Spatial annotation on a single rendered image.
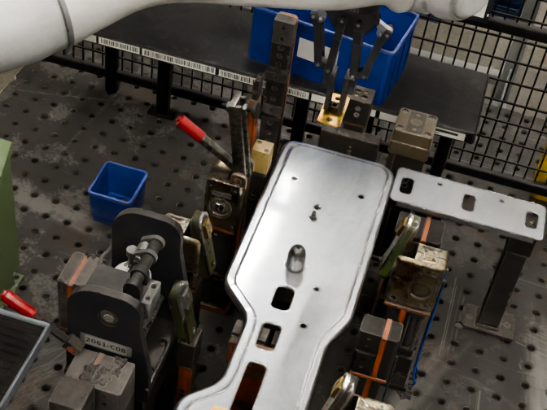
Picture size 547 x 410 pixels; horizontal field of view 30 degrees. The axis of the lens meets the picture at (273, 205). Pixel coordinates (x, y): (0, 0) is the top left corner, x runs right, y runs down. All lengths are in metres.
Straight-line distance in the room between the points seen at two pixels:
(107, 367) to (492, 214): 0.81
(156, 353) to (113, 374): 0.18
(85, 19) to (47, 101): 1.25
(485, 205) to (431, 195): 0.10
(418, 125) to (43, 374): 0.85
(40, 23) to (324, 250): 0.73
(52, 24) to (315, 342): 0.68
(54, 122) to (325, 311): 1.01
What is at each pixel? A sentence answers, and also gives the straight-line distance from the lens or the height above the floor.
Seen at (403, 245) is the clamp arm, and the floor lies 1.07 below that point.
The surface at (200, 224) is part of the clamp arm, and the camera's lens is 1.66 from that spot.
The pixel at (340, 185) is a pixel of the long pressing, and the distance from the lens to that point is 1.92.
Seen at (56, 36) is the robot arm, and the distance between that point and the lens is 1.29.
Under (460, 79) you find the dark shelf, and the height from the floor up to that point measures 1.03.
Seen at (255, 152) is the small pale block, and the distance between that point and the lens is 1.86.
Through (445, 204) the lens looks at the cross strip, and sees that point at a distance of 1.93.
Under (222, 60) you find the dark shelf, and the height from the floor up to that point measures 1.03.
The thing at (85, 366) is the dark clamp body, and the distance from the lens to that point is 1.50.
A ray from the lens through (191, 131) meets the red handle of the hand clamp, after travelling 1.78.
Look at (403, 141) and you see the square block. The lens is 1.99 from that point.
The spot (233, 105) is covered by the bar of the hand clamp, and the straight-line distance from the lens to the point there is 1.71.
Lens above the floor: 2.27
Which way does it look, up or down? 43 degrees down
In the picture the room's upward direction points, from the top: 9 degrees clockwise
